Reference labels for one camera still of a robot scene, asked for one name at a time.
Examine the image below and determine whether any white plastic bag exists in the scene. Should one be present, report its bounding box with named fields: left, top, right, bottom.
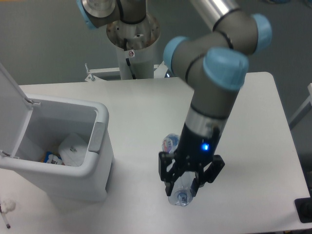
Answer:
left=58, top=133, right=88, bottom=167

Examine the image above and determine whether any black clamp at table edge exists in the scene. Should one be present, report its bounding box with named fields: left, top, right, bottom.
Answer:
left=294, top=197, right=312, bottom=223

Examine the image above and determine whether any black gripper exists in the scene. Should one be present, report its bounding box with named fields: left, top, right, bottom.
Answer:
left=158, top=125, right=225, bottom=196

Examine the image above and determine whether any blue yellow snack wrapper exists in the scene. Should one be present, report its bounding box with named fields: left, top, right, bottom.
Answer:
left=41, top=152, right=64, bottom=165

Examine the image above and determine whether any white frame at right edge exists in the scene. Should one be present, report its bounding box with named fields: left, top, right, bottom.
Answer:
left=289, top=83, right=312, bottom=130

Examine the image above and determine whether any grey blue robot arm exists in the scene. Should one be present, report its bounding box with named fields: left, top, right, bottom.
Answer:
left=77, top=0, right=272, bottom=196

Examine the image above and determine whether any clear plastic water bottle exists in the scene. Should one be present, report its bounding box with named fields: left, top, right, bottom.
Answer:
left=162, top=134, right=195, bottom=207

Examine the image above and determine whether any white pen with black tip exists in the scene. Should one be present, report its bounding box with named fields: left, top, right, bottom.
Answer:
left=0, top=205, right=11, bottom=229

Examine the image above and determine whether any white trash can lid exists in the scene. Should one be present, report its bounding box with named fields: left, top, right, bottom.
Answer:
left=0, top=65, right=33, bottom=157

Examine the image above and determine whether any black cable on pedestal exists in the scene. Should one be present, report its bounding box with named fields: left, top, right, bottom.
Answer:
left=123, top=39, right=137, bottom=79

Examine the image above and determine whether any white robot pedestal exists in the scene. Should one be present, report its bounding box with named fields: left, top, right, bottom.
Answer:
left=85, top=13, right=172, bottom=82

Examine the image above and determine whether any white trash can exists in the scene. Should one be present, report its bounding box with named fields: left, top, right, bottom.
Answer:
left=0, top=95, right=114, bottom=201

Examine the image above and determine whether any white crumpled tissue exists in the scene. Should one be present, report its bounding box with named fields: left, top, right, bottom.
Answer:
left=0, top=199, right=16, bottom=214

